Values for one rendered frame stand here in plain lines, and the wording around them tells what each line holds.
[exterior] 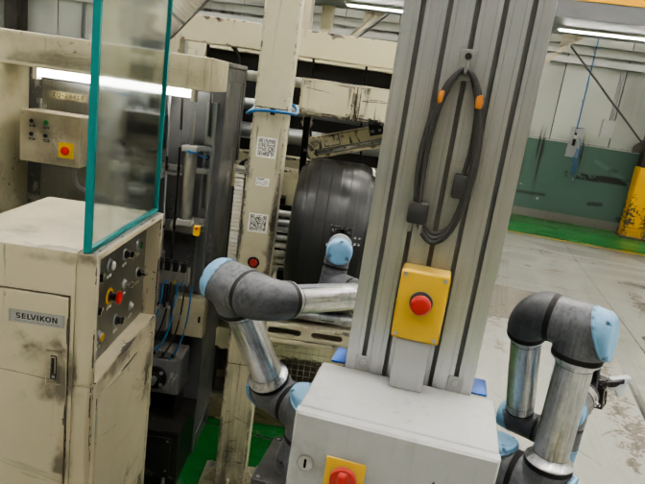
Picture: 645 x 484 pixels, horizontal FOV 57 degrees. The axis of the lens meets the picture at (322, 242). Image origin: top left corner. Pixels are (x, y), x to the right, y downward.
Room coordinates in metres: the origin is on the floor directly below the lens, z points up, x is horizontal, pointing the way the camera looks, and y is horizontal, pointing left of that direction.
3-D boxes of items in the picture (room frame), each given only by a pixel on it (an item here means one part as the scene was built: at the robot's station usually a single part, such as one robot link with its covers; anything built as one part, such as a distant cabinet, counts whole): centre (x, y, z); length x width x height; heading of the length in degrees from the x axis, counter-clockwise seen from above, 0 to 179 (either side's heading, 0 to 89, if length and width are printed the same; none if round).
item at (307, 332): (2.18, 0.00, 0.83); 0.36 x 0.09 x 0.06; 89
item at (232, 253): (2.27, 0.34, 1.19); 0.05 x 0.04 x 0.48; 179
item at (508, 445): (1.39, -0.52, 0.88); 0.13 x 0.12 x 0.14; 53
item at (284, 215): (2.70, 0.22, 1.05); 0.20 x 0.15 x 0.30; 89
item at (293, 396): (1.49, -0.02, 0.88); 0.13 x 0.12 x 0.14; 49
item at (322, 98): (2.61, -0.13, 1.71); 0.61 x 0.25 x 0.15; 89
